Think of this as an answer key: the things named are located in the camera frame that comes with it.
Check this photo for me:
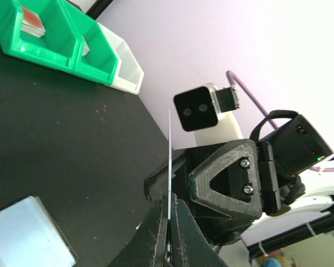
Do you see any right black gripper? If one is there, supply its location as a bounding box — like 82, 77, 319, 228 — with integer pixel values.
144, 139, 282, 246

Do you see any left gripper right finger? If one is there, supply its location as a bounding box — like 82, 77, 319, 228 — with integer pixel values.
170, 197, 226, 266

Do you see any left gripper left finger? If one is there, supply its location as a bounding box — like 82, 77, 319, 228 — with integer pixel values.
109, 196, 168, 267

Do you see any black leather card holder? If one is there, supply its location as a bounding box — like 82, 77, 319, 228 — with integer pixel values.
0, 196, 78, 266

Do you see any white card red pattern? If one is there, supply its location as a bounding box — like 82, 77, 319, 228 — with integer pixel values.
81, 36, 90, 57

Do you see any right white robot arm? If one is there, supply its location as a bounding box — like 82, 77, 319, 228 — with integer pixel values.
144, 110, 332, 246

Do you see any card with red circles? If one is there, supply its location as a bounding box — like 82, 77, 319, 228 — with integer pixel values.
21, 6, 46, 38

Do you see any white bin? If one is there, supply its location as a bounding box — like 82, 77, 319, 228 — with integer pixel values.
97, 22, 144, 95

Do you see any middle green bin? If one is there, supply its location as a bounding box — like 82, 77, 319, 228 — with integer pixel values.
65, 3, 118, 86

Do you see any green bin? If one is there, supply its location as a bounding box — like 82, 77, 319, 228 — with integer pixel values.
0, 0, 81, 76
65, 3, 118, 86

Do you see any left green bin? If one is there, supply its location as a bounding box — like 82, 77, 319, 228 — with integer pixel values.
0, 0, 81, 76

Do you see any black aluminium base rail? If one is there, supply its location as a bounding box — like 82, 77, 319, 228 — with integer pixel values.
247, 212, 334, 259

